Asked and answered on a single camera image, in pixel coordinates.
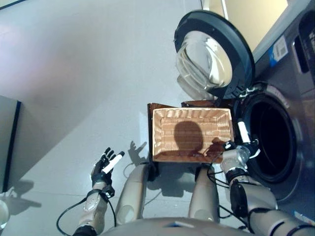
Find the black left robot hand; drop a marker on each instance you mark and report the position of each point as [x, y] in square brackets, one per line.
[101, 172]

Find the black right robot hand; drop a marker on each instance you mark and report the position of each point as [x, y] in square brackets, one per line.
[243, 132]

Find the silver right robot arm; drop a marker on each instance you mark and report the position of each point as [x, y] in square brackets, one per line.
[258, 196]

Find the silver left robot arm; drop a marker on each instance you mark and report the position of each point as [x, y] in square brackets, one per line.
[93, 209]

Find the grey front-load washing machine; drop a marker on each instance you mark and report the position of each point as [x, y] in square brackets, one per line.
[295, 98]

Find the silver left robot leg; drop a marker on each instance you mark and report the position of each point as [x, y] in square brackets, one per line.
[133, 194]

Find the silver robot leg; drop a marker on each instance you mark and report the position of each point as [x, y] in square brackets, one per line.
[133, 194]
[204, 196]

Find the dark brown glossy stool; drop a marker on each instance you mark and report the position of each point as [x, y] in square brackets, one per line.
[197, 103]

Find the rectangular wicker laundry basket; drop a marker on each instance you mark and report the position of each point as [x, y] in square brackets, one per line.
[172, 137]

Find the silver right robot leg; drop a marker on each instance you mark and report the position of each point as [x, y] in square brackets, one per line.
[204, 196]

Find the round glass washer door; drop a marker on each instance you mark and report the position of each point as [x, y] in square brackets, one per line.
[204, 56]

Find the blue white energy label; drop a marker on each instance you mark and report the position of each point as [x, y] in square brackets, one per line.
[278, 50]

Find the grey robot torso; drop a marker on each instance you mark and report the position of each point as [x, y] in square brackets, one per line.
[172, 229]

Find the white rounded device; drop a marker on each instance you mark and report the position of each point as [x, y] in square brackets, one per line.
[3, 211]

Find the white blue info sticker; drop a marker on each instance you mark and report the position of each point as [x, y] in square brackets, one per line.
[305, 218]

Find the white counter cabinet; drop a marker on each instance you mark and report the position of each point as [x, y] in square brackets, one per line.
[251, 19]

